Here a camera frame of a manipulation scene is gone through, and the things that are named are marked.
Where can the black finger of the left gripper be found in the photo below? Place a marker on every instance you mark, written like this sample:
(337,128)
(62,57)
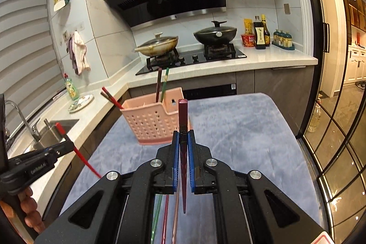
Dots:
(58,150)

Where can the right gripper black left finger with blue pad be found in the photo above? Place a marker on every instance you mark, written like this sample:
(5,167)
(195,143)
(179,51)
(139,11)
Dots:
(139,189)

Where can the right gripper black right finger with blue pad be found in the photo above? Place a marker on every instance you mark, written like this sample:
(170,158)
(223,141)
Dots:
(209,175)

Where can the bright red chopstick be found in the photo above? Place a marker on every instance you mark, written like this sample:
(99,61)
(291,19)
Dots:
(62,131)

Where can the green twisted chopstick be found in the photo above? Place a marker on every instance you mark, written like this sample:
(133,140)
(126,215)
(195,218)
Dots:
(157,208)

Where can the dark red twisted chopstick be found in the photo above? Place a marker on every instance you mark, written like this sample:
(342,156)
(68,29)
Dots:
(164,230)

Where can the brown wooden chopstick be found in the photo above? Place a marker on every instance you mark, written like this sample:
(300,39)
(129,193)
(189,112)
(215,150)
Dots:
(175,221)

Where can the thin brown chopstick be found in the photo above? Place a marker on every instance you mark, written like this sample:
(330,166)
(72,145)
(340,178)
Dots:
(106,97)

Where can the red chopstick black band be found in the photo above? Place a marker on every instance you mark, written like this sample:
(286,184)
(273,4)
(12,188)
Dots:
(116,103)

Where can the green chopstick gold band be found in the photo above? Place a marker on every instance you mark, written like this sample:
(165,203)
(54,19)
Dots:
(164,85)

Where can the person's left hand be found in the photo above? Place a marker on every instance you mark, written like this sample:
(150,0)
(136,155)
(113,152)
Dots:
(33,219)

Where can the chrome sink faucet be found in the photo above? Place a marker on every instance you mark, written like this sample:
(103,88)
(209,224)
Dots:
(36,134)

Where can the pink perforated utensil basket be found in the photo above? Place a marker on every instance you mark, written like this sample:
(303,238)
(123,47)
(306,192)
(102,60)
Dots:
(153,122)

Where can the white plate by sink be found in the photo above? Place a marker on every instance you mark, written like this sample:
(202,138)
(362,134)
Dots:
(80,103)

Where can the blue-grey plush table mat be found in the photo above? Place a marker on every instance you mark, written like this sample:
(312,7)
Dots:
(247,132)

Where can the green dish soap bottle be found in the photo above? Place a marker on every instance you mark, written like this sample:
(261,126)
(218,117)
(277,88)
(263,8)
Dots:
(72,90)

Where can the pink hanging towel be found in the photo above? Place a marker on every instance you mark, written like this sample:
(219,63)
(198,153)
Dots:
(77,50)

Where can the plastic bottle on floor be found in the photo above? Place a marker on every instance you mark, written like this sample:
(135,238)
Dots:
(316,116)

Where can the black gas stove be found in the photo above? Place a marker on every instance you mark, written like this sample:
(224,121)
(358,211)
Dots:
(207,54)

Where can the beige wok with lid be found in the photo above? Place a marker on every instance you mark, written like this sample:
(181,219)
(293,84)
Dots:
(158,46)

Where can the black wok with lid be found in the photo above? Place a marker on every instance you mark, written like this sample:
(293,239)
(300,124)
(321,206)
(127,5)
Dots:
(217,35)

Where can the red instant noodle cup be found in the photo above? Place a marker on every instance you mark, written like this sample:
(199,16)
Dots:
(248,40)

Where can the brown sauce bottle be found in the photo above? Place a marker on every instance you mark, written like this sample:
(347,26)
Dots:
(266,31)

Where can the yellow seasoning packet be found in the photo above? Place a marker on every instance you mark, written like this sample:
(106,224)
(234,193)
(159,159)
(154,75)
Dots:
(248,26)

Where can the tray of spice jars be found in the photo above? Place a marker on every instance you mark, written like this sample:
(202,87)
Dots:
(283,40)

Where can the dark soy sauce bottle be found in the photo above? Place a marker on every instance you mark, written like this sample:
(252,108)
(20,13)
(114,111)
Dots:
(260,43)

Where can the black door handle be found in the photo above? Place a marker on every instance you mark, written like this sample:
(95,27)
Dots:
(326,37)

